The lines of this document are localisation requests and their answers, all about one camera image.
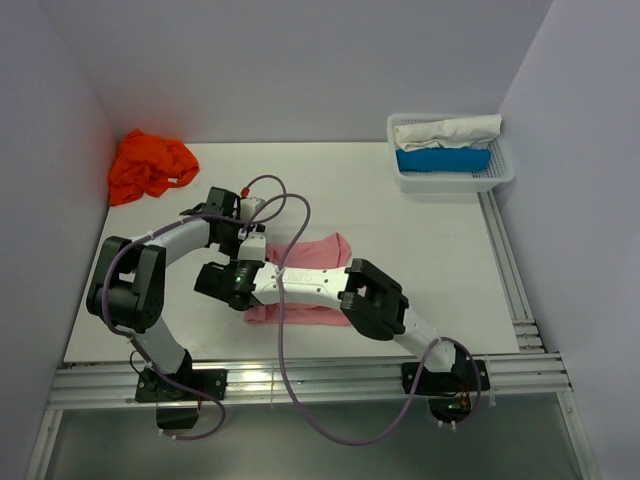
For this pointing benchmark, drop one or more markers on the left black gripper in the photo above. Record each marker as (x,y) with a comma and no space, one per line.
(259,228)

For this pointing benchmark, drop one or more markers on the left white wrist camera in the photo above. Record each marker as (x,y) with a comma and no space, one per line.
(249,205)

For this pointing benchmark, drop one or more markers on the rolled blue t shirt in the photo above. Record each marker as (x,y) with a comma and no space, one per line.
(457,160)

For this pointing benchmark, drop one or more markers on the aluminium rail frame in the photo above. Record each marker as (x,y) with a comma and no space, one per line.
(531,371)

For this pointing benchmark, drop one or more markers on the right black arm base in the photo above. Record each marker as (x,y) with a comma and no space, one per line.
(451,395)

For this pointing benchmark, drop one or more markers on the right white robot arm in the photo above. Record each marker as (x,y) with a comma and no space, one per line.
(372,302)

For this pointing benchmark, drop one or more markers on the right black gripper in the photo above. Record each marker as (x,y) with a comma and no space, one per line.
(234,264)

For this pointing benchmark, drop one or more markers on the white plastic basket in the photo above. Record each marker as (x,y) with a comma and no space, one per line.
(499,171)

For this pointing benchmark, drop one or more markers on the pink t shirt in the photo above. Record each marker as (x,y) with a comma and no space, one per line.
(331,252)

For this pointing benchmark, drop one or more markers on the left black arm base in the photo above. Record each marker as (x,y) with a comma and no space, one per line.
(179,397)

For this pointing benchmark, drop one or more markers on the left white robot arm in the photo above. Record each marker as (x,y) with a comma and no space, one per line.
(127,290)

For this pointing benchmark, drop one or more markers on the orange t shirt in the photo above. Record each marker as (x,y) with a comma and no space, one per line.
(149,165)

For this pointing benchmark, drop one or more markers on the rolled white t shirt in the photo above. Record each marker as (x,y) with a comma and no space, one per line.
(476,132)

